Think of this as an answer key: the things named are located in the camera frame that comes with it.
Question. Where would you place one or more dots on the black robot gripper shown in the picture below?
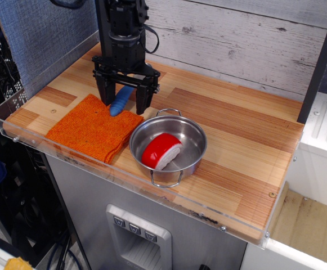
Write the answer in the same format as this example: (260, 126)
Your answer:
(127, 56)

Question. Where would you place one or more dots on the small steel pot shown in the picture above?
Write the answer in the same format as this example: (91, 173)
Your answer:
(191, 135)

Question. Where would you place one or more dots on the orange woven cloth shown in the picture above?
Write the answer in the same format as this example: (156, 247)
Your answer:
(91, 130)

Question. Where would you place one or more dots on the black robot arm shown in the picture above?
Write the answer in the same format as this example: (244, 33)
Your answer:
(122, 32)

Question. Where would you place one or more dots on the white toy sink unit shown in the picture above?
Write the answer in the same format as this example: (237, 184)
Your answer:
(298, 232)

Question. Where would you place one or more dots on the black vertical post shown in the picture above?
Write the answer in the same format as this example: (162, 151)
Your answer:
(313, 87)

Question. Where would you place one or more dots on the blue handled metal spoon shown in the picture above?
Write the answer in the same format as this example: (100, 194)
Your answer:
(120, 101)

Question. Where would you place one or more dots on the clear acrylic table guard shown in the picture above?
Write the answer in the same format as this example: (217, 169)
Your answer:
(252, 136)

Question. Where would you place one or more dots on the silver toy dishwasher cabinet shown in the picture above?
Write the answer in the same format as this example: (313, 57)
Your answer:
(120, 229)

